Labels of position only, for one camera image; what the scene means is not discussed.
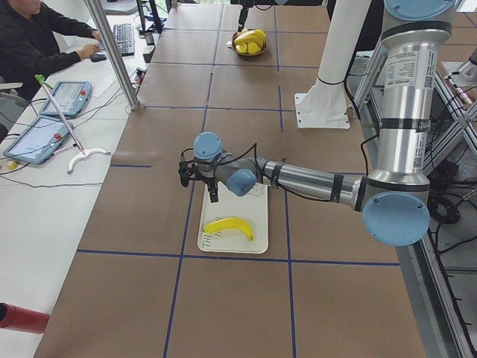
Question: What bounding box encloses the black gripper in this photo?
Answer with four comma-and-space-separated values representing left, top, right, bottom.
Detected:
197, 163, 218, 202
238, 7, 248, 28

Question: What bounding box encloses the white curved plastic piece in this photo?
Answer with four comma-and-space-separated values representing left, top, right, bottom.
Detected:
67, 148, 111, 175

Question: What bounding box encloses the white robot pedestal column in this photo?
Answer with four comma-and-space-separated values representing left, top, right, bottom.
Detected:
294, 0, 371, 129

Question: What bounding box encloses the lower blue teach pendant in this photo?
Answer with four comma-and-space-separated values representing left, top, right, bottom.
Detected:
3, 116, 69, 164

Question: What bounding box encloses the pink metal rod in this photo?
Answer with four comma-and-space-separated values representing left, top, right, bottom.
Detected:
34, 75, 86, 157

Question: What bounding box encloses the black computer keyboard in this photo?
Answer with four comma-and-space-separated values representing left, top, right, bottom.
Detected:
113, 23, 135, 56

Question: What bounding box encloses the blue teach pendant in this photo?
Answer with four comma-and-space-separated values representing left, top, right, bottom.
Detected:
49, 81, 92, 119
3, 116, 69, 164

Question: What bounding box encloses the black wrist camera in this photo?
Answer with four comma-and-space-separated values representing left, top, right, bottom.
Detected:
178, 148, 197, 188

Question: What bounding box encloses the red cylinder bottle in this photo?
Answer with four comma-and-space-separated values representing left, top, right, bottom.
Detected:
1, 303, 50, 334

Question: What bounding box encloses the aluminium frame post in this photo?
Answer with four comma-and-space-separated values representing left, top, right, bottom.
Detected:
83, 0, 139, 110

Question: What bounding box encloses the white rectangular bear tray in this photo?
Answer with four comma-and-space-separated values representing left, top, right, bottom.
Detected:
197, 183, 268, 254

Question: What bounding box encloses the brown wicker basket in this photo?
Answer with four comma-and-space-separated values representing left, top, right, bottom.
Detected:
230, 29, 268, 57

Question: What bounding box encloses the black computer mouse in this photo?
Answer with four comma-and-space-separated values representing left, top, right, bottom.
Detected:
90, 52, 107, 63

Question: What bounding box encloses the upper blue teach pendant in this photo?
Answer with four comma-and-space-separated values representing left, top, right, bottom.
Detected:
49, 81, 92, 119

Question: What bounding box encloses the person in black hoodie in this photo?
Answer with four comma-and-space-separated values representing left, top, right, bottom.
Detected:
1, 1, 101, 101

